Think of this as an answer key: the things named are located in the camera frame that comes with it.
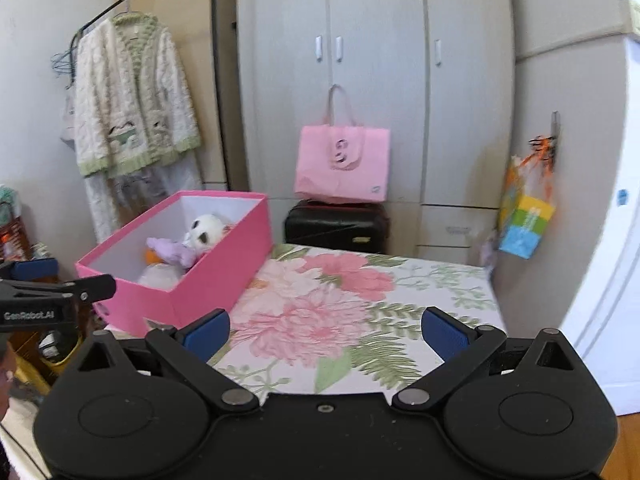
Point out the black suitcase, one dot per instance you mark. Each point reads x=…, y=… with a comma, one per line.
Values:
x=335, y=227

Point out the white fluffy plush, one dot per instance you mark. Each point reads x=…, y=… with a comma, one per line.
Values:
x=157, y=275

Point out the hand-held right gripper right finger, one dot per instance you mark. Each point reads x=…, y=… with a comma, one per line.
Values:
x=445, y=332

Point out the white refrigerator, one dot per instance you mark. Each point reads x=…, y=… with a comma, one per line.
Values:
x=610, y=260

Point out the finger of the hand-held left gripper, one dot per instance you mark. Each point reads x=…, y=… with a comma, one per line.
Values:
x=75, y=290
x=35, y=269

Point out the colourful gift bag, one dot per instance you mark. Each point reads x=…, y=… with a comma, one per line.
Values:
x=525, y=230

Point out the pink tote bag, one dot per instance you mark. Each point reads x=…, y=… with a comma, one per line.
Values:
x=340, y=165

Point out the grey wardrobe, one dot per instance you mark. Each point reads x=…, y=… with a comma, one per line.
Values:
x=380, y=60

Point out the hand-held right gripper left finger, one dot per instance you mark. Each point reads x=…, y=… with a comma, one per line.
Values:
x=207, y=332

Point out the white fleece jacket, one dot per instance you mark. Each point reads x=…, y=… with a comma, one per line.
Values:
x=130, y=90

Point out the beige wooden board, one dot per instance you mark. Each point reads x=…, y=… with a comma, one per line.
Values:
x=200, y=60

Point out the white fleece pants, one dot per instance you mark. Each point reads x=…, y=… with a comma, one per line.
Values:
x=105, y=200

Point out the white panda plush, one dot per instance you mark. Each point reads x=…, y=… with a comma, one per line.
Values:
x=205, y=230

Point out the pink cardboard box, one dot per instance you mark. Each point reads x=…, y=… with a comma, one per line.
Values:
x=215, y=270

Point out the purple plush toy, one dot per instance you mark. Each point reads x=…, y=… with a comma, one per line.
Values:
x=172, y=252

